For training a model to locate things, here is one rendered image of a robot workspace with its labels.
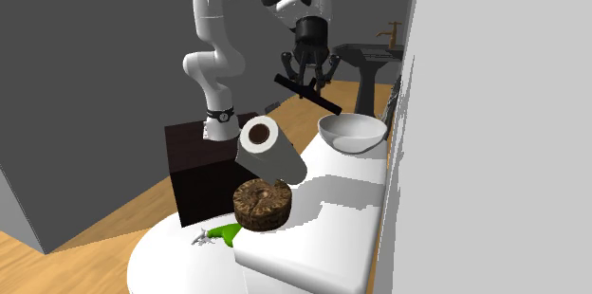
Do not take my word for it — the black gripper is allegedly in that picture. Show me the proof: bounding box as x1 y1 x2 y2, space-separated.
280 15 342 94

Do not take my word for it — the white paper roll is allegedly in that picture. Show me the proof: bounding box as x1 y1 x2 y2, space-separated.
234 115 308 187

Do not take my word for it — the black flat bar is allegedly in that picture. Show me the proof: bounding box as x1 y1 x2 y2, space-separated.
273 73 343 117

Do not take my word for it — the dark pedestal sink with brass tap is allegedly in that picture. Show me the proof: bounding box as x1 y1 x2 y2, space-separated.
331 21 406 118

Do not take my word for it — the brown round cake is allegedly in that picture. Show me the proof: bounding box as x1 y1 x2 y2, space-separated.
231 178 294 233

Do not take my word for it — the dark robot stand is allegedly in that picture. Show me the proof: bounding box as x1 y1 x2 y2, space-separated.
163 111 261 229

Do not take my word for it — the white bowl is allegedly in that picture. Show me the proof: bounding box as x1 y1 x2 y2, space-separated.
317 113 389 155

